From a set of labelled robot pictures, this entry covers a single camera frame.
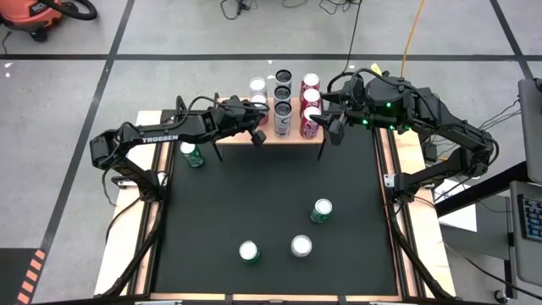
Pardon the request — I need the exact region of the red Coca-Cola can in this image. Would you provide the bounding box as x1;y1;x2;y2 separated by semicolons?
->
301;72;322;92
300;87;322;110

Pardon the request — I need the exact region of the black aluminium table frame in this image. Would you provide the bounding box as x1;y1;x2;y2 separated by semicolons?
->
99;95;456;305

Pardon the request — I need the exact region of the black desk beam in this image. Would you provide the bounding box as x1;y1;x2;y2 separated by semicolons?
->
434;160;530;218

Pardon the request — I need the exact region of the grey monitor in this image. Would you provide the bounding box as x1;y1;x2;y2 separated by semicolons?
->
517;77;542;186

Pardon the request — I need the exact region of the green Sprite can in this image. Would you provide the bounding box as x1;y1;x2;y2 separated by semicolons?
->
238;240;262;265
309;197;334;225
179;141;205;169

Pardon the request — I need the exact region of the orange striped black floor mat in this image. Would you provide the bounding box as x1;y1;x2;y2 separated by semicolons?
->
0;247;47;305

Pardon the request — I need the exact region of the wooden shelf with black legs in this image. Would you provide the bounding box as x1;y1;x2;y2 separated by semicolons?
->
210;91;327;163

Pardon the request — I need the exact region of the white paper sheet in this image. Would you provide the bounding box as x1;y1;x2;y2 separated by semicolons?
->
434;180;478;233

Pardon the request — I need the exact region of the white and pink seltzer can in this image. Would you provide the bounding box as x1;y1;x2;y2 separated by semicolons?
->
249;92;270;127
248;76;268;97
290;234;313;259

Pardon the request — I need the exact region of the orange shop vacuum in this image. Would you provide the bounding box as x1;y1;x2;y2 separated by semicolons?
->
0;0;64;43

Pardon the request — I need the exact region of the thin black coiled cable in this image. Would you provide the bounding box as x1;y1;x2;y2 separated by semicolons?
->
343;0;365;73

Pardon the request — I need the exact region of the black floor cable bundle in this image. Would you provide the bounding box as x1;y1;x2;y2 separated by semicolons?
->
218;0;262;21

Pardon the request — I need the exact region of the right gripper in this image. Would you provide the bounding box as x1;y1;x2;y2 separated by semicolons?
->
310;77;414;147

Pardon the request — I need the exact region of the red and white soda can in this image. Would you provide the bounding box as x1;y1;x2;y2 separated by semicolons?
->
299;105;323;141

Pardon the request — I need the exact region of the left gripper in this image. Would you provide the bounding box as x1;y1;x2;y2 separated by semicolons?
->
207;100;268;148

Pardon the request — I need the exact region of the black table mat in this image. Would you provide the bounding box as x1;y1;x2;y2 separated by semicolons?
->
152;110;399;297

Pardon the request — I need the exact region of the slim white Celsius can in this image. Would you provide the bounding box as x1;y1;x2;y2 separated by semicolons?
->
274;69;294;90
273;85;293;105
274;101;293;139

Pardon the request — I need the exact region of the grey desk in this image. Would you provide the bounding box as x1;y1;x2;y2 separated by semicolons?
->
440;180;542;289

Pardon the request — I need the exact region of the dark keyboard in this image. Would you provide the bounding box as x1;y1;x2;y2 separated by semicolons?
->
517;193;542;243

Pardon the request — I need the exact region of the yellow extension cord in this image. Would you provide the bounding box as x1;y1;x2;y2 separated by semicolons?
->
400;0;427;80

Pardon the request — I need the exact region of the black vacuum hose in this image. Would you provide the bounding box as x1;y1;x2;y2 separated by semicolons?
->
40;0;99;22

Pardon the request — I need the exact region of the black cable conduit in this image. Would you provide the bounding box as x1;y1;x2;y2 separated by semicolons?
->
387;198;450;300
101;197;166;297

